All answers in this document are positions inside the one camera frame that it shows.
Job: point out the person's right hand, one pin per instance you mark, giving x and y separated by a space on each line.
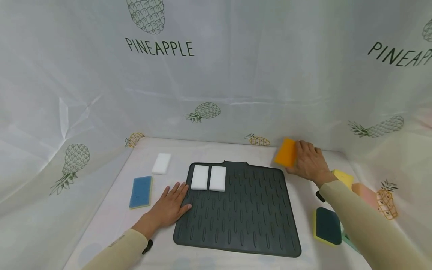
310 163

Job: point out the person's left hand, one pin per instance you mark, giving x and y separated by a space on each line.
167 208

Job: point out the person's left ring finger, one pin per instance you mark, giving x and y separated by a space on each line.
165 193

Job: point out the person's right fingers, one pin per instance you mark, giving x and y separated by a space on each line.
307 148

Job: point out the person's right thumb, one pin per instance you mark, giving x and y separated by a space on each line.
293 171

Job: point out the person's left index finger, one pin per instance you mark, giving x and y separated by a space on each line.
184 193

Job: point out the person's left middle finger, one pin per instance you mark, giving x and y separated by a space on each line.
175 190

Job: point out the person's left thumb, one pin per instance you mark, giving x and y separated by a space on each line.
185 209

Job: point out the orange sponge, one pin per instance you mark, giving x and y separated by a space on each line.
285 153

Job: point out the person's left forearm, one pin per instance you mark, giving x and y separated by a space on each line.
116 252

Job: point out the person's right forearm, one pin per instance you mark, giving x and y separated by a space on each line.
369 225

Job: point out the white sponge block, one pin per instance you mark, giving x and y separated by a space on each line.
161 163
199 177
217 178

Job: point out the blue sponge with yellow base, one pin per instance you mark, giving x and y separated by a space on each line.
141 192

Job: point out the black wrist band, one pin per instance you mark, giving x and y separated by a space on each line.
320 196
147 246

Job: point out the dark grey ribbed mat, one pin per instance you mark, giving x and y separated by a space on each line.
238 210

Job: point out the dark green and yellow sponge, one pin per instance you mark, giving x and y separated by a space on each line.
328 225

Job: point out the pink sponge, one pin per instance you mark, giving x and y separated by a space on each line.
366 195

